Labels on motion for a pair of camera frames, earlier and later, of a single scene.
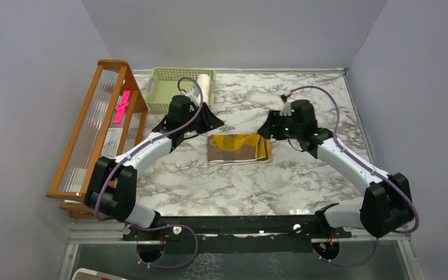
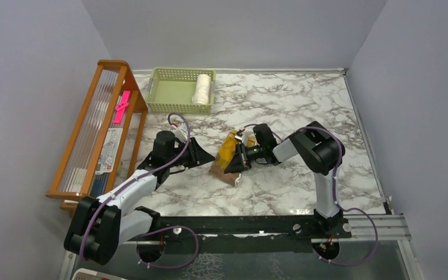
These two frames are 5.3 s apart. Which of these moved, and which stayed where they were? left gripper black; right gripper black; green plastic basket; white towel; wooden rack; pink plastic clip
Moved: right gripper black; left gripper black
Stayed: pink plastic clip; wooden rack; green plastic basket; white towel
